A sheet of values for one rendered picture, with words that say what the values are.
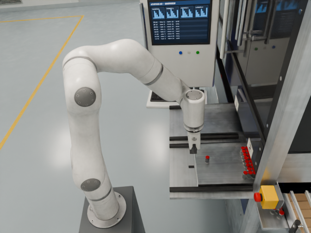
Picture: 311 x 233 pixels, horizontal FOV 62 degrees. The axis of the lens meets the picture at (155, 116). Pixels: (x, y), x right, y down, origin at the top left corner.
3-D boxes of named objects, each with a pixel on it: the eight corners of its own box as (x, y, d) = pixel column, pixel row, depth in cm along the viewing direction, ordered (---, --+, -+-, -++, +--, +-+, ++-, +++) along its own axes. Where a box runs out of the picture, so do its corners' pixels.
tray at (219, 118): (242, 107, 169) (243, 102, 167) (251, 135, 150) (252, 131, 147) (190, 108, 172) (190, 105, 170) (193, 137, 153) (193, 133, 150)
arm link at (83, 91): (101, 162, 110) (107, 193, 99) (71, 166, 107) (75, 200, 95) (98, 53, 80) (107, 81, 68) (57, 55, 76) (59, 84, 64)
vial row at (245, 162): (243, 151, 142) (244, 146, 138) (251, 179, 128) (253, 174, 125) (239, 151, 142) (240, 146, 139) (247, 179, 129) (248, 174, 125)
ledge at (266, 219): (285, 202, 120) (286, 199, 119) (295, 229, 111) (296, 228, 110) (254, 202, 122) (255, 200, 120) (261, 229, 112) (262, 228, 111)
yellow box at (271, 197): (274, 193, 113) (278, 184, 109) (279, 209, 108) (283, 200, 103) (257, 193, 114) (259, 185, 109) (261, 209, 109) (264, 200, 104)
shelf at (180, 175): (240, 104, 174) (240, 101, 173) (270, 198, 122) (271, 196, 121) (169, 107, 178) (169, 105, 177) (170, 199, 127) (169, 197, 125)
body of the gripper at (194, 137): (203, 132, 102) (202, 150, 110) (201, 115, 110) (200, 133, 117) (184, 133, 103) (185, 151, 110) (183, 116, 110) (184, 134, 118)
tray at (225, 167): (254, 145, 144) (255, 141, 142) (268, 186, 125) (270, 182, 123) (193, 148, 147) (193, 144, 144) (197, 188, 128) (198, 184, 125)
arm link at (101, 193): (86, 205, 108) (68, 171, 92) (81, 170, 121) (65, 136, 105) (114, 195, 110) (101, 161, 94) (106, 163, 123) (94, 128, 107)
